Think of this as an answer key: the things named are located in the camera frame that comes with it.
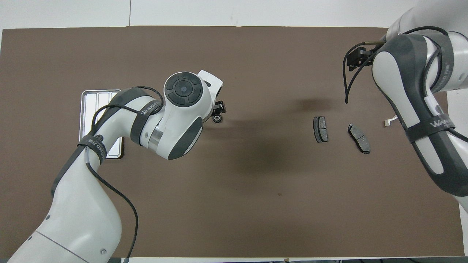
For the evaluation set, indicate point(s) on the white curved plastic bracket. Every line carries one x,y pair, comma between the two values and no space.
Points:
387,123

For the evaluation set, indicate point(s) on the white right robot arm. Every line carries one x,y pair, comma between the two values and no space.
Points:
387,73

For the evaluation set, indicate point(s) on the rectangular dark brake pad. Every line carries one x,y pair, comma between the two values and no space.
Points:
320,128

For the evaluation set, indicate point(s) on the small black bearing gear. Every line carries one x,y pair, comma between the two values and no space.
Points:
218,119

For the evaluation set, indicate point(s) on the silver metal tray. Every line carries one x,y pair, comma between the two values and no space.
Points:
89,109

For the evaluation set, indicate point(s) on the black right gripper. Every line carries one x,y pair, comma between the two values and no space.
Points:
360,56

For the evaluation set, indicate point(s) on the brown table mat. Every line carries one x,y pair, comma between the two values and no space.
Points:
256,182

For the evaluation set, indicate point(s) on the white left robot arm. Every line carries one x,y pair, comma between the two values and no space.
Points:
80,212

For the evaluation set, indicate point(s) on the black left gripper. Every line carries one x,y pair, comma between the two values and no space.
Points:
219,108

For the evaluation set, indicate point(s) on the curved dark brake pad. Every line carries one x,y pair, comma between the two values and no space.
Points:
358,138

